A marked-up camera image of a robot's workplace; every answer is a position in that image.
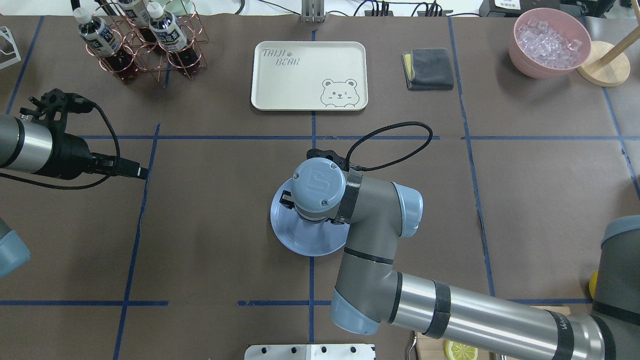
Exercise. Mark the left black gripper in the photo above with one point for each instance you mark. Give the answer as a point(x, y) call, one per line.
point(68, 156)

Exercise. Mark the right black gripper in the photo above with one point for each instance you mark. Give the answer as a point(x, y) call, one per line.
point(285, 200)

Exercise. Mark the blue plate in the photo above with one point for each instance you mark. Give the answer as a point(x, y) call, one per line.
point(302, 237)

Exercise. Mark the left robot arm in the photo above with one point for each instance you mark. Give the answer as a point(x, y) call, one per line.
point(31, 148)

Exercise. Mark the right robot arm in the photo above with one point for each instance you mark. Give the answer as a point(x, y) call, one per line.
point(561, 295)

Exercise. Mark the cream bear tray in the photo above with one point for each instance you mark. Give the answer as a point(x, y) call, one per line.
point(309, 76)

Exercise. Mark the tea bottle left of rack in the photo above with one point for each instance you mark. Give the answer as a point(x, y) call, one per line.
point(105, 44)

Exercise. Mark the tea bottle right of rack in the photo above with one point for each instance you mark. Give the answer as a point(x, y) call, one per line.
point(167, 29)

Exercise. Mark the wooden cutting board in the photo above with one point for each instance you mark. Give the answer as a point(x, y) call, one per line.
point(425, 348)

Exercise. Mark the half lemon slice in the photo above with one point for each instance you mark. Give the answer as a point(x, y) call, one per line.
point(459, 351)

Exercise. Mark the pink bowl of ice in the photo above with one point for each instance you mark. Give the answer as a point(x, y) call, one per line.
point(547, 43)

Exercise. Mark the yellow lemon round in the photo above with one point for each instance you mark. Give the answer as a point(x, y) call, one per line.
point(592, 284)

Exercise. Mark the wooden stand base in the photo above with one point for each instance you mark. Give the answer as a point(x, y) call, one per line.
point(607, 65)

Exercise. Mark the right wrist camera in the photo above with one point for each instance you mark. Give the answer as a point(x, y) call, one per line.
point(331, 155)

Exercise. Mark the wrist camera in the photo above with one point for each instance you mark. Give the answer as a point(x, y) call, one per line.
point(331, 155)
point(53, 107)

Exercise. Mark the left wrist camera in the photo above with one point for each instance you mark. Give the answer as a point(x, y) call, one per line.
point(53, 107)

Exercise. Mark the copper wire bottle rack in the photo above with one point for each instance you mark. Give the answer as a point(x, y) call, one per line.
point(151, 57)

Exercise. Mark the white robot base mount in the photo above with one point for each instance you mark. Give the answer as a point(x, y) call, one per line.
point(343, 351)

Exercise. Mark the white wire rack corner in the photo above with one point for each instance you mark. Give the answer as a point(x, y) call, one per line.
point(9, 52)

